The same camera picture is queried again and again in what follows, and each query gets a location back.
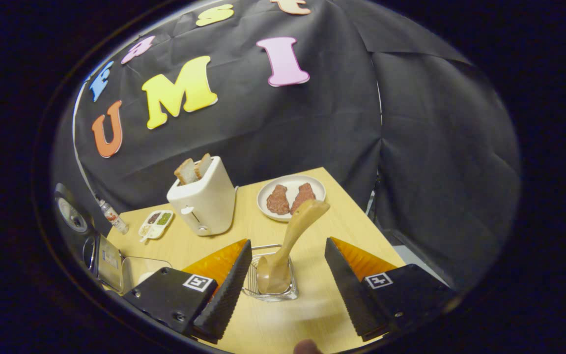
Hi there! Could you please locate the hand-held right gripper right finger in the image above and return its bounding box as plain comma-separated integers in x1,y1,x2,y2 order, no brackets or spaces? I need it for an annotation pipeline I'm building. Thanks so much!
324,237,460,342

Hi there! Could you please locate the white round plate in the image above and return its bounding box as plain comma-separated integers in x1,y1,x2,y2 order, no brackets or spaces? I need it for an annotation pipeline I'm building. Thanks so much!
256,175,327,223

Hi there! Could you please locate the clear container of rice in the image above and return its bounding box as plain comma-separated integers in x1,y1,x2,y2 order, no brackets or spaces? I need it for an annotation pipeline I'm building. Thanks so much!
121,256,173,295

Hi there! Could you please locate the white sectioned bean dish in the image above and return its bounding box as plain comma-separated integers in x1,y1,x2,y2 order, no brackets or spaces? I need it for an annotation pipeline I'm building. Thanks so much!
138,210,174,243

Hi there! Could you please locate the wooden spoon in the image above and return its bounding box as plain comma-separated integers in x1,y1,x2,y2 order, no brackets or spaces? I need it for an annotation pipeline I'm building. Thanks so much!
256,199,331,295

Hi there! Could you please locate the toast slice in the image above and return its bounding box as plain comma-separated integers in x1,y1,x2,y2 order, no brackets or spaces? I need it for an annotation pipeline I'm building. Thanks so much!
194,153,213,178
174,158,198,185

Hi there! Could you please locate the brown meat piece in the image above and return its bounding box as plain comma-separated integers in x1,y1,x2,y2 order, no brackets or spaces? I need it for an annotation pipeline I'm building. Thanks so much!
266,184,290,215
290,183,316,214

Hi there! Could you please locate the black backdrop cloth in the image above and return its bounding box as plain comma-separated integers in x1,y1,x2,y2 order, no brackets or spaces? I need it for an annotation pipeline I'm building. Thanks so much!
51,0,522,291

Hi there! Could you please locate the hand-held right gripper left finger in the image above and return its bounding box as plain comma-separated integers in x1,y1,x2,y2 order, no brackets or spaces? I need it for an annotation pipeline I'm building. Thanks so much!
123,239,253,344

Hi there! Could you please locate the white toaster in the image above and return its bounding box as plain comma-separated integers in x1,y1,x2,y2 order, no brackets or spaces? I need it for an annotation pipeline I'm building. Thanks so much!
167,156,238,236

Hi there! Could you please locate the small clear bottle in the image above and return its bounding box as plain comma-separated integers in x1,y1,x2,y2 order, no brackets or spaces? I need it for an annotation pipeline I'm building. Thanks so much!
97,198,129,235

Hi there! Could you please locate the clear wire chopstick holder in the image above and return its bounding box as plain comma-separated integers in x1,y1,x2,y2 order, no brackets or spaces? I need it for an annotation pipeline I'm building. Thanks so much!
242,244,299,302

